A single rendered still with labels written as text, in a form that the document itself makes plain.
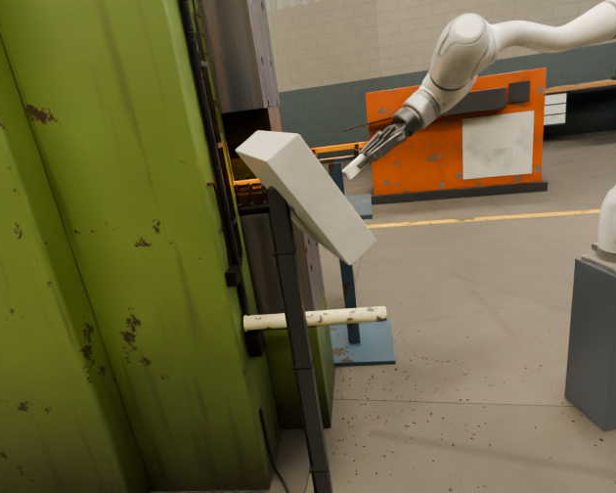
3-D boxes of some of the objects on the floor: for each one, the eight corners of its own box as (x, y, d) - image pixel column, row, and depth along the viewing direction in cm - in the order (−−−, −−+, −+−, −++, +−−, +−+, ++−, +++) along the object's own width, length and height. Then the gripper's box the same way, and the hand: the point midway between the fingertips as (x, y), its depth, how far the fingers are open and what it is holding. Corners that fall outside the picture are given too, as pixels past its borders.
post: (337, 522, 133) (286, 183, 98) (336, 534, 129) (283, 187, 94) (325, 522, 134) (269, 185, 99) (324, 534, 130) (266, 189, 95)
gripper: (432, 129, 109) (364, 190, 107) (405, 128, 121) (343, 183, 119) (418, 105, 106) (348, 166, 104) (392, 107, 118) (329, 161, 116)
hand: (355, 166), depth 112 cm, fingers closed
